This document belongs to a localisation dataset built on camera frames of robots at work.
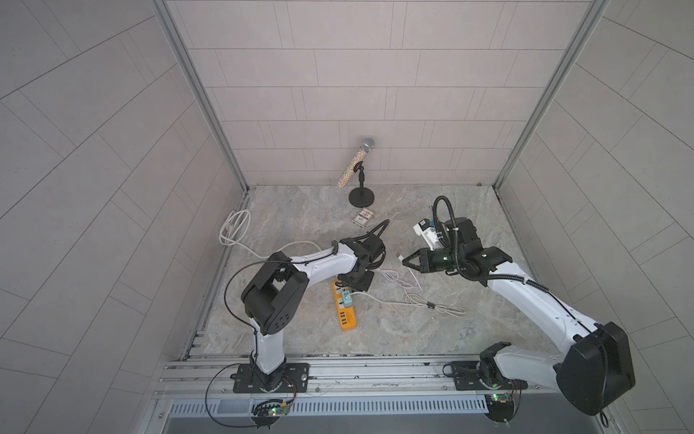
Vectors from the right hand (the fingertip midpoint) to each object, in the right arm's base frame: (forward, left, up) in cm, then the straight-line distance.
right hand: (405, 262), depth 76 cm
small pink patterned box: (+28, +10, -14) cm, 33 cm away
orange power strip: (-9, +18, -13) cm, 24 cm away
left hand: (+2, +12, -17) cm, 21 cm away
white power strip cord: (+27, +60, -13) cm, 67 cm away
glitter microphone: (+40, +8, +12) cm, 43 cm away
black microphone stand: (+39, +11, -14) cm, 43 cm away
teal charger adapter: (-6, +17, -8) cm, 20 cm away
